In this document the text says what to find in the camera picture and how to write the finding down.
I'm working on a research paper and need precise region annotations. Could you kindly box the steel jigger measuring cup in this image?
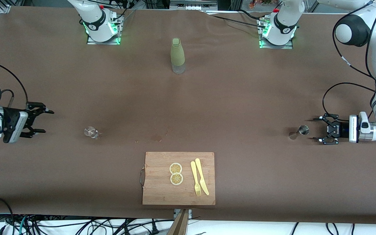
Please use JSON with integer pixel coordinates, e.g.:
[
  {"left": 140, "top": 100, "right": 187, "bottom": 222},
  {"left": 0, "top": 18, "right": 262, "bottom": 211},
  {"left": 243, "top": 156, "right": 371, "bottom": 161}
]
[{"left": 289, "top": 125, "right": 310, "bottom": 140}]

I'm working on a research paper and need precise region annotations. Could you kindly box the clear glass cup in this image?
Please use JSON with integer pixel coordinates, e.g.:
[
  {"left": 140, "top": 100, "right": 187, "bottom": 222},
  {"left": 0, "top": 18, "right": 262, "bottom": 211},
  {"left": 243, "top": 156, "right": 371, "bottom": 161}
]
[{"left": 84, "top": 126, "right": 100, "bottom": 138}]

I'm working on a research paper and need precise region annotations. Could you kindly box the brown table cover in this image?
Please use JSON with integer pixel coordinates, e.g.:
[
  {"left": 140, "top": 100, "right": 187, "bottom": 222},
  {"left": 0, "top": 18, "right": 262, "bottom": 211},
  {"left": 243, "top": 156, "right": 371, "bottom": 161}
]
[{"left": 0, "top": 6, "right": 376, "bottom": 226}]

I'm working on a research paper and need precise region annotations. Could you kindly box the yellow plastic knife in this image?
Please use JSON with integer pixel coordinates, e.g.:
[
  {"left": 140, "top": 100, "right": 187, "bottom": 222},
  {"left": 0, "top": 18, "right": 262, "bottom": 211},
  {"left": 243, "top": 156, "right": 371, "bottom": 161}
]
[{"left": 195, "top": 158, "right": 210, "bottom": 196}]

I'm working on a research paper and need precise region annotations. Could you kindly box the wooden cutting board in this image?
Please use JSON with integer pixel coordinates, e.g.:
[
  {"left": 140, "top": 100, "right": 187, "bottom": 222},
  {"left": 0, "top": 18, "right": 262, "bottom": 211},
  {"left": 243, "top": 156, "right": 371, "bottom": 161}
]
[{"left": 140, "top": 152, "right": 216, "bottom": 206}]

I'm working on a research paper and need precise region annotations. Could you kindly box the yellow plastic fork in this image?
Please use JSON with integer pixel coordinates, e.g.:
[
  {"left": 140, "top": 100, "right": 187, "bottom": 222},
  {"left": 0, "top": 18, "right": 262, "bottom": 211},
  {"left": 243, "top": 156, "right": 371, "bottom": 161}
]
[{"left": 190, "top": 161, "right": 202, "bottom": 197}]

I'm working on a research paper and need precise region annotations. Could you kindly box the green sleeved glass bottle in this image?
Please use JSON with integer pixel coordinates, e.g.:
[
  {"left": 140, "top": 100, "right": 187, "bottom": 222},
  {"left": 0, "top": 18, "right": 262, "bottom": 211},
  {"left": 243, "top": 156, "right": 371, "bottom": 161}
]
[{"left": 170, "top": 38, "right": 186, "bottom": 74}]

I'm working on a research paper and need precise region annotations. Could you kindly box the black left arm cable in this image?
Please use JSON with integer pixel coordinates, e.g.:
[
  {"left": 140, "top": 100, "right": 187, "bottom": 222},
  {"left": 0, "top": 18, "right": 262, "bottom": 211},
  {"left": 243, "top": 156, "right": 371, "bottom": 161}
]
[{"left": 322, "top": 0, "right": 376, "bottom": 115}]

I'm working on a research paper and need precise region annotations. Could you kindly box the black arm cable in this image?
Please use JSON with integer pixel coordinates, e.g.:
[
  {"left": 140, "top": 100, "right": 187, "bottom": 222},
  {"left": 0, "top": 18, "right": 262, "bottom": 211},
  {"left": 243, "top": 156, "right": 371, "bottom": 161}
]
[
  {"left": 0, "top": 62, "right": 29, "bottom": 134},
  {"left": 322, "top": 0, "right": 376, "bottom": 115}
]

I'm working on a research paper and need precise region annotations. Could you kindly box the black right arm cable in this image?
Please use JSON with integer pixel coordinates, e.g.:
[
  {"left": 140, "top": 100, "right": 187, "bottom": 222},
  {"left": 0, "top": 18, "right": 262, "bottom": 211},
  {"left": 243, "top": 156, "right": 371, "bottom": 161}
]
[{"left": 0, "top": 62, "right": 29, "bottom": 134}]

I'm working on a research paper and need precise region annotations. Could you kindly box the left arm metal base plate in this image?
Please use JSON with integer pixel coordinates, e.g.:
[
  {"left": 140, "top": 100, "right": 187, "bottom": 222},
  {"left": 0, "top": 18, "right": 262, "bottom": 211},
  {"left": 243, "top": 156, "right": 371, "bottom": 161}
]
[{"left": 258, "top": 18, "right": 293, "bottom": 49}]

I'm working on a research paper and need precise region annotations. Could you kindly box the teal cable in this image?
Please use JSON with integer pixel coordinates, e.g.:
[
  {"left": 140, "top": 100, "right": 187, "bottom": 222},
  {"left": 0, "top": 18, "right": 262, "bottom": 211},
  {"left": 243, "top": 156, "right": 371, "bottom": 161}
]
[{"left": 18, "top": 215, "right": 27, "bottom": 235}]

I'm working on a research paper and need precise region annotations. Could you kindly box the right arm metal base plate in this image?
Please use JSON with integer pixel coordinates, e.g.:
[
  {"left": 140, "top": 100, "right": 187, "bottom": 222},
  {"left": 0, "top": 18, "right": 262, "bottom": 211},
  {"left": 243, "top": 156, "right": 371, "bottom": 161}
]
[{"left": 87, "top": 15, "right": 123, "bottom": 45}]

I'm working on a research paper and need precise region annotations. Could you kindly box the black base power cable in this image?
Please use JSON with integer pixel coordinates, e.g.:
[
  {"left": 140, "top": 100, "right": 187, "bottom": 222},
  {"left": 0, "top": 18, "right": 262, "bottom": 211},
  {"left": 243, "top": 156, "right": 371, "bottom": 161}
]
[{"left": 204, "top": 11, "right": 268, "bottom": 29}]

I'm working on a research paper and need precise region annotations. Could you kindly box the grey metal frame rail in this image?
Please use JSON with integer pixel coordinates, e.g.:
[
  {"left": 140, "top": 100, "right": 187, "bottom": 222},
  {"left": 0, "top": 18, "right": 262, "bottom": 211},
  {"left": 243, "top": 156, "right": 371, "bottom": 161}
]
[{"left": 169, "top": 0, "right": 219, "bottom": 11}]

